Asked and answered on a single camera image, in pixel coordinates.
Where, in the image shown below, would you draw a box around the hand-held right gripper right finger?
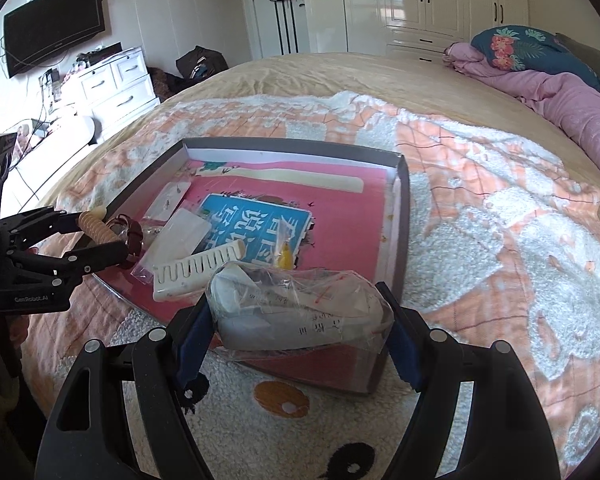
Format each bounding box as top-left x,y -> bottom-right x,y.
375,282 -> 561,480

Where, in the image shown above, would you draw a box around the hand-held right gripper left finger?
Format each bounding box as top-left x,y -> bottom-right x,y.
37,300 -> 216,480

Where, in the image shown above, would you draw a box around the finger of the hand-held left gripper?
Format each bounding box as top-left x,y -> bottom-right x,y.
10,241 -> 137,279
0,209 -> 89,242

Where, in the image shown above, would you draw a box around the clear bag with white paper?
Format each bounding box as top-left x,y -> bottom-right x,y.
205,262 -> 396,361

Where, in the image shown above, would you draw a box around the white card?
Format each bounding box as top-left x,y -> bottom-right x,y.
155,207 -> 212,267

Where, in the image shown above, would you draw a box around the yellow hair clip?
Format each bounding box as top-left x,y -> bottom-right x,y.
274,242 -> 301,271

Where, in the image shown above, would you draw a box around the grey shallow box pink lining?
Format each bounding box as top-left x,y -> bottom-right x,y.
96,137 -> 411,397

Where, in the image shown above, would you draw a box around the cream comb hair clip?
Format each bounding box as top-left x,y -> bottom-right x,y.
152,239 -> 246,303

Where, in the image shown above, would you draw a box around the white bench seat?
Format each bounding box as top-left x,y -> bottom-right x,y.
2,115 -> 98,206

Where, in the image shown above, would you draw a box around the earrings on clear card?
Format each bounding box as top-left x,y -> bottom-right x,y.
145,182 -> 191,221

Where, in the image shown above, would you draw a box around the white drawer dresser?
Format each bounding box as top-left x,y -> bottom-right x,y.
40,46 -> 162,136

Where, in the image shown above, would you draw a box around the orange white plush blanket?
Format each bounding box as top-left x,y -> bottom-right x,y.
22,91 -> 600,480

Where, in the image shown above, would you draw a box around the dark patterned cloth pile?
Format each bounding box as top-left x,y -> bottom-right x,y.
147,66 -> 186,103

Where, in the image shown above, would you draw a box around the dark bag on floor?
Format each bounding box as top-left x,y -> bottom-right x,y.
175,46 -> 229,81

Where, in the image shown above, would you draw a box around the bed with beige bedspread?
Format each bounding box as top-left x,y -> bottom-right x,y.
35,51 -> 600,461

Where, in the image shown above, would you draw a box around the pink quilt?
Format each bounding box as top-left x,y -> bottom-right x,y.
442,42 -> 600,188

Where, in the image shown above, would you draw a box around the dark floral pillow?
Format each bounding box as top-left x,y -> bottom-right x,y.
470,25 -> 600,108

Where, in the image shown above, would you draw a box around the white wardrobe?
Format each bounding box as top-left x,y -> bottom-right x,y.
297,0 -> 531,63

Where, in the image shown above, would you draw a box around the black wall television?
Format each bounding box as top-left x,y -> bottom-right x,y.
2,0 -> 106,79

